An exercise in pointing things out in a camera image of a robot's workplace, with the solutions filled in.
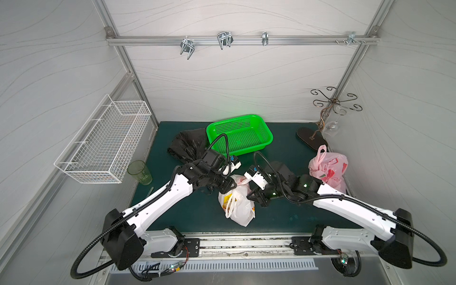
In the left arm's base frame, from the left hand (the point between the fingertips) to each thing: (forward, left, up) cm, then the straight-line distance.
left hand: (233, 185), depth 74 cm
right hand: (-5, -6, +1) cm, 8 cm away
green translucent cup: (+11, +48, -7) cm, 50 cm away
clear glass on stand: (+31, -50, +4) cm, 59 cm away
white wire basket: (+5, +52, +15) cm, 54 cm away
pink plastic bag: (+12, -46, -4) cm, 48 cm away
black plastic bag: (+29, +26, -10) cm, 40 cm away
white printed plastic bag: (-7, -1, -4) cm, 8 cm away
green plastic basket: (+43, -3, -16) cm, 46 cm away
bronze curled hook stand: (+40, -50, -15) cm, 66 cm away
